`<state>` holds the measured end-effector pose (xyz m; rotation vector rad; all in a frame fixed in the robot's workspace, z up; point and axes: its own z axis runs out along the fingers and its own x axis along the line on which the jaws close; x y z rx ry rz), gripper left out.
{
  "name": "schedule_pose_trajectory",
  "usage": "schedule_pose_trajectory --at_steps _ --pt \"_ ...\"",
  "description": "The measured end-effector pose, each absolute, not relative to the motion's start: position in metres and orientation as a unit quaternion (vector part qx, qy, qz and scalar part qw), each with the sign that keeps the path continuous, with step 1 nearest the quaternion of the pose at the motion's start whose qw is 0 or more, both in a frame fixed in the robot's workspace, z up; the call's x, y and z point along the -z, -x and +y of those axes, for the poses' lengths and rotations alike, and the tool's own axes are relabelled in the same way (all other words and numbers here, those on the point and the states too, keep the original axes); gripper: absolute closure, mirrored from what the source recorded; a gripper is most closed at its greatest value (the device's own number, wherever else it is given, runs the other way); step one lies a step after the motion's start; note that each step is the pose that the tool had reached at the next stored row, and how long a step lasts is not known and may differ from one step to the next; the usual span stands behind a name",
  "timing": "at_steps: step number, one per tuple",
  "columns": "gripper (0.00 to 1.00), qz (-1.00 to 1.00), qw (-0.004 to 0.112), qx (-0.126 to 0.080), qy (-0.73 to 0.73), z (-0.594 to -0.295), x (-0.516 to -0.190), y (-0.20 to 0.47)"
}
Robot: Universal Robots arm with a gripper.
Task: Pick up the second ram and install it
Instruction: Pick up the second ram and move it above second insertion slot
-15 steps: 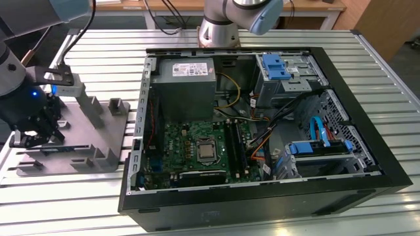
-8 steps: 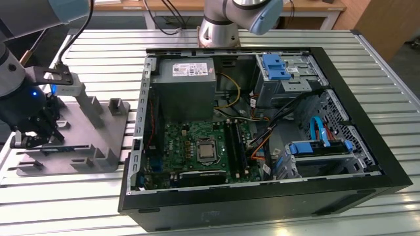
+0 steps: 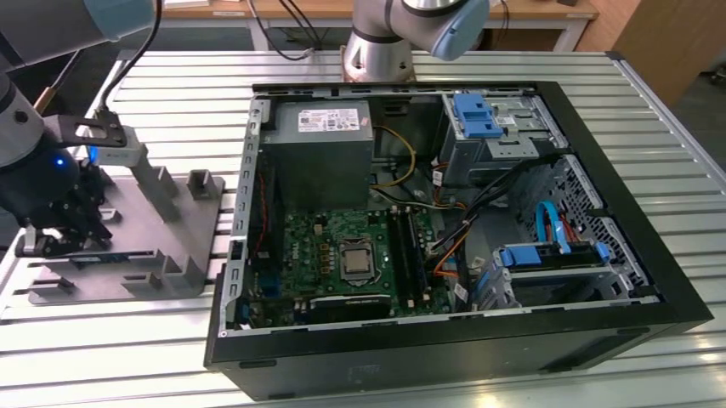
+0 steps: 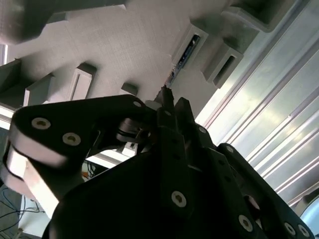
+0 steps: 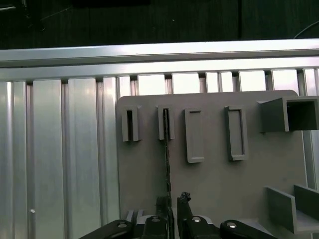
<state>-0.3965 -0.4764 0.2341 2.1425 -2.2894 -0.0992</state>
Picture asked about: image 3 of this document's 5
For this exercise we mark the white box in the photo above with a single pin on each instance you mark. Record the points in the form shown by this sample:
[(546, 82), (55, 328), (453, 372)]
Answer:
[(185, 3)]

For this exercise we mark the metal drive cage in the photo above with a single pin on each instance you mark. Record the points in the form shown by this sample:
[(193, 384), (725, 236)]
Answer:
[(510, 149)]

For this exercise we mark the blue RAM stick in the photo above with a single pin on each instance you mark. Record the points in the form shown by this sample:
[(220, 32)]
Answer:
[(109, 258)]

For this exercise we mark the brown wooden cabinet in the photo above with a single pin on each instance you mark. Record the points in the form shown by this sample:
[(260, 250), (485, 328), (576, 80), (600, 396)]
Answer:
[(669, 42)]

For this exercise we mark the metal disk bay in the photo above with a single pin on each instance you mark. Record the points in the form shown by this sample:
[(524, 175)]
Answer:
[(556, 276)]

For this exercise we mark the metal locking lever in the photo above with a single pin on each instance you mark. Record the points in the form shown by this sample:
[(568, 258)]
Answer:
[(377, 263)]

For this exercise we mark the light wooden desk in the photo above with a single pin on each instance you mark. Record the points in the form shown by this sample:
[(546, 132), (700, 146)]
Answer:
[(187, 12)]

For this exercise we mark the green motherboard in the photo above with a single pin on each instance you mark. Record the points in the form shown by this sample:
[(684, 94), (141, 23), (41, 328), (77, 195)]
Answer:
[(306, 255)]

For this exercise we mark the blue plastic drive bracket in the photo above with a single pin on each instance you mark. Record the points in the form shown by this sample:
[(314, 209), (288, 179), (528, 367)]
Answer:
[(477, 119)]

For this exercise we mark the silver CPU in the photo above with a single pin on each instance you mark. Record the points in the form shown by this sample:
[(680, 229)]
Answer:
[(357, 260)]

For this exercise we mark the black CPU socket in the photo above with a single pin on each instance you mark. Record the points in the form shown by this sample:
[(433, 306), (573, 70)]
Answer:
[(358, 280)]

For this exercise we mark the black case fan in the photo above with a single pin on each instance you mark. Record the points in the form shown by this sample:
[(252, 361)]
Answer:
[(273, 225)]

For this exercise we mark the black PC case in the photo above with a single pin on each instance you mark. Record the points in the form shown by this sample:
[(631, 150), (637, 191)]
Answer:
[(397, 361)]

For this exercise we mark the hard disk in blue carrier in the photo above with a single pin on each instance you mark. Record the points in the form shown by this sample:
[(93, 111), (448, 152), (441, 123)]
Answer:
[(520, 257)]

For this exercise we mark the black RAM slot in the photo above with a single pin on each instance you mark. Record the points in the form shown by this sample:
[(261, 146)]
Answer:
[(402, 259), (396, 259), (409, 259)]

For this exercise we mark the black graphics card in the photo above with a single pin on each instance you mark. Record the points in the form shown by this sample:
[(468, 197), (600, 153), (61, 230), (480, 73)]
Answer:
[(349, 308)]

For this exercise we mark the grey parts rack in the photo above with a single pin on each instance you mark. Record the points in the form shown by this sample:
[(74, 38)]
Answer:
[(147, 238)]

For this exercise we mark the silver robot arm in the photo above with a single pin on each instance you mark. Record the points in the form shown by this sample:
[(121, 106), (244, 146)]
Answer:
[(381, 55)]

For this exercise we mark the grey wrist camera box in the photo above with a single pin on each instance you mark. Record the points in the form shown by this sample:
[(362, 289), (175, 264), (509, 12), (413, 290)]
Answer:
[(122, 153)]

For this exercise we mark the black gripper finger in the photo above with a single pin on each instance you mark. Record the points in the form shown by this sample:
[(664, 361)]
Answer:
[(43, 244), (91, 221)]

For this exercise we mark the grey power supply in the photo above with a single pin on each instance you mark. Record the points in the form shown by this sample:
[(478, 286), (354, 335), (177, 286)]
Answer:
[(318, 170)]

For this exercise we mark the black camera bracket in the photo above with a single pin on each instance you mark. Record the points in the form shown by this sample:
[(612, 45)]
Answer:
[(63, 127)]

